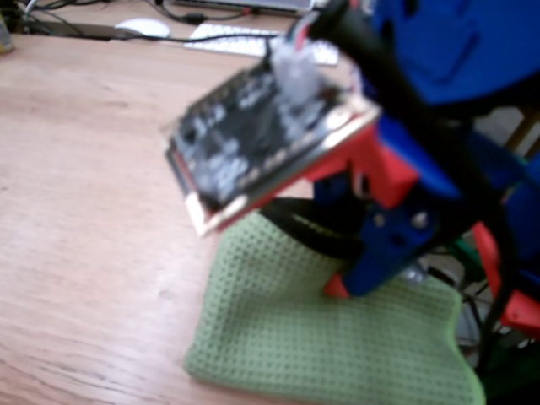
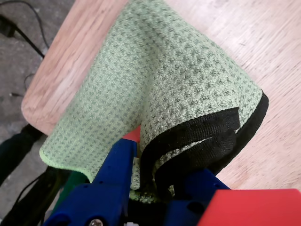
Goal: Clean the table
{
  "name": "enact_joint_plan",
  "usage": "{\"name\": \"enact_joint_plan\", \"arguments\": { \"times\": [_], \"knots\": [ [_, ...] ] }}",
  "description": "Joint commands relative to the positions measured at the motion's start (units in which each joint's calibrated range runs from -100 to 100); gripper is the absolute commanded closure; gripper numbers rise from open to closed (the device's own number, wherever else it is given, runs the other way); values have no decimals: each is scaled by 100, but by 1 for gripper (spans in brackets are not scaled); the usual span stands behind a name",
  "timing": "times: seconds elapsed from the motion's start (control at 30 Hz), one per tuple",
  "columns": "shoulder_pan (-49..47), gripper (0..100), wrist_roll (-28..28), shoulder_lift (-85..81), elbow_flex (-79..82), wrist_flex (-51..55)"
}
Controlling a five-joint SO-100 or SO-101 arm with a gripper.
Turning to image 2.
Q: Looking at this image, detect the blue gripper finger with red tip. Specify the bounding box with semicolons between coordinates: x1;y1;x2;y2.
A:
92;125;142;189
185;168;231;201

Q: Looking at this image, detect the green cloth with black trim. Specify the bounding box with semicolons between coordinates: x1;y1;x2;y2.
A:
39;0;269;204

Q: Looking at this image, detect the green clamp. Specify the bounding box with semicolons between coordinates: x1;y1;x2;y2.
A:
57;170;89;206

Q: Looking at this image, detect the black table leg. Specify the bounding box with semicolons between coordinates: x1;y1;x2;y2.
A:
0;124;47;186

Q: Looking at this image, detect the black power adapter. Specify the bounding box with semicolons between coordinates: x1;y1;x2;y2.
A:
0;15;16;38

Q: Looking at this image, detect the thin black looped cable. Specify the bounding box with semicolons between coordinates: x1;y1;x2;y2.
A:
10;72;36;97

